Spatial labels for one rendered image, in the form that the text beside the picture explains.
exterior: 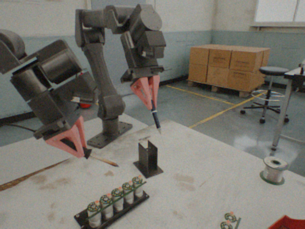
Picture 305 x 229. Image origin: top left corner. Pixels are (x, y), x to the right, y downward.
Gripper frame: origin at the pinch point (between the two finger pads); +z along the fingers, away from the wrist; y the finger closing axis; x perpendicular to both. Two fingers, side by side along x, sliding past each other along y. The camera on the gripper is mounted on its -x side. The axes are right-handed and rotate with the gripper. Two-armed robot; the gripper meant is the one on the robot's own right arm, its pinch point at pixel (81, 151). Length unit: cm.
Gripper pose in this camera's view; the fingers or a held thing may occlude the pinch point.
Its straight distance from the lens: 50.4
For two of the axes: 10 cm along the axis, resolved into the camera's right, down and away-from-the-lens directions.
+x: -8.9, 4.2, 1.9
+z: 4.6, 8.3, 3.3
